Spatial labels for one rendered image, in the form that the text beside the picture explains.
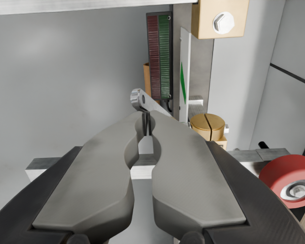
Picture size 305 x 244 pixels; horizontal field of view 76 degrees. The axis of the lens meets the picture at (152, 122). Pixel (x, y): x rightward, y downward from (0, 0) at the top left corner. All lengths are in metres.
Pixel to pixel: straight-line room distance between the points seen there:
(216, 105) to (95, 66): 0.80
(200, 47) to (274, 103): 0.23
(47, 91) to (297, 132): 1.22
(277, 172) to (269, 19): 0.33
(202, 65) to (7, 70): 1.18
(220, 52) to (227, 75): 0.06
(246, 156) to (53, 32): 1.08
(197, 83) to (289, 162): 0.22
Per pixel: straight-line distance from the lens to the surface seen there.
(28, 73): 1.35
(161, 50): 0.40
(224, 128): 0.30
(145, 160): 0.33
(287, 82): 0.50
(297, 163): 0.34
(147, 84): 1.09
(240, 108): 0.58
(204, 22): 0.24
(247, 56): 0.53
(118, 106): 1.24
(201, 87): 0.43
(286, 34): 0.52
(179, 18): 0.40
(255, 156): 0.36
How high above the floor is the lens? 1.09
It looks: 59 degrees down
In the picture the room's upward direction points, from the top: 179 degrees counter-clockwise
